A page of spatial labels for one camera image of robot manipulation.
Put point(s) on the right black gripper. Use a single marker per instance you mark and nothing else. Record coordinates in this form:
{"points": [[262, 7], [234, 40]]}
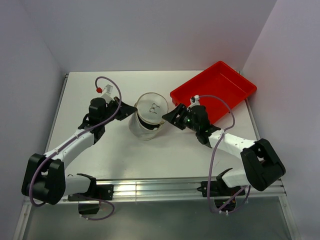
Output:
{"points": [[171, 116]]}

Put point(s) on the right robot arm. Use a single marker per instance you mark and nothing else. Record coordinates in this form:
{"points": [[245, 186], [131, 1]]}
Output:
{"points": [[261, 166]]}

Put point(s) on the black garment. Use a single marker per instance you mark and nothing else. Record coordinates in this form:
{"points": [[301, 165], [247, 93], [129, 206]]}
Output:
{"points": [[148, 126]]}

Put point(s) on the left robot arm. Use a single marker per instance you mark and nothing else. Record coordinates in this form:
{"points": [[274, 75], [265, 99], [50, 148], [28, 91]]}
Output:
{"points": [[45, 178]]}

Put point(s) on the red plastic tray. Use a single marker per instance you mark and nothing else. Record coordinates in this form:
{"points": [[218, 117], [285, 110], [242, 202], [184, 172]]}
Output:
{"points": [[222, 81]]}

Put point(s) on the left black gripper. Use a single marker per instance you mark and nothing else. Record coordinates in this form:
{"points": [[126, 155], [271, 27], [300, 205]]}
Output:
{"points": [[124, 110]]}

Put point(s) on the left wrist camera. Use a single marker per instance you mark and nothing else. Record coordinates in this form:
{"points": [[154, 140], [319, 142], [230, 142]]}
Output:
{"points": [[106, 92]]}

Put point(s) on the aluminium rail frame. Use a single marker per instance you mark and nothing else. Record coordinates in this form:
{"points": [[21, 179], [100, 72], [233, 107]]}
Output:
{"points": [[165, 206]]}

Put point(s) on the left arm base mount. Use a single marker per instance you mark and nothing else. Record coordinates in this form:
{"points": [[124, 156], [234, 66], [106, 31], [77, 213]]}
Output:
{"points": [[102, 195]]}

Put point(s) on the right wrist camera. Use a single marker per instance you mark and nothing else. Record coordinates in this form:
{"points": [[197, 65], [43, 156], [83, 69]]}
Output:
{"points": [[194, 101]]}

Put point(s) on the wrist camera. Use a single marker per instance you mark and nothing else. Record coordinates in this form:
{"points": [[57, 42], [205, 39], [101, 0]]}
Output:
{"points": [[106, 92], [194, 101]]}

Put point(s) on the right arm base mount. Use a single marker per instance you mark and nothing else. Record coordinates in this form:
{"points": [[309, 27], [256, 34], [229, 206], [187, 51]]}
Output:
{"points": [[221, 199]]}

